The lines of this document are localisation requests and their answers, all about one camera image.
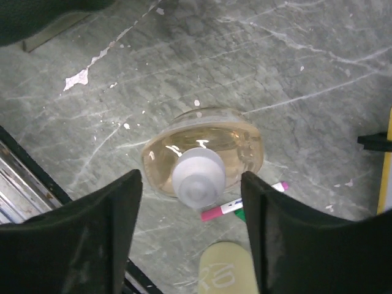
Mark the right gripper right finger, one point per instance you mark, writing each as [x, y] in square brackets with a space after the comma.
[299, 249]

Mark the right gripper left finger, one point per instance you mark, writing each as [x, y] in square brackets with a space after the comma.
[81, 247]

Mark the yellow pump bottle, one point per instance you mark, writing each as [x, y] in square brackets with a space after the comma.
[226, 268]

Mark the amber bottle white cap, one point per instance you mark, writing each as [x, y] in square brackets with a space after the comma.
[201, 154]

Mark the olive canvas bag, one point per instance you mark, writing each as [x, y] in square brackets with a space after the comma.
[33, 22]

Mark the pink marker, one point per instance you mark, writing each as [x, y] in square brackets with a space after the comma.
[221, 210]

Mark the green marker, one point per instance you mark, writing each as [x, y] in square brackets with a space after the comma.
[240, 214]

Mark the aluminium rail frame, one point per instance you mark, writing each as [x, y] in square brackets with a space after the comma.
[28, 191]

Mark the small whiteboard yellow frame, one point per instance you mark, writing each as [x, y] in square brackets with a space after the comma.
[381, 142]

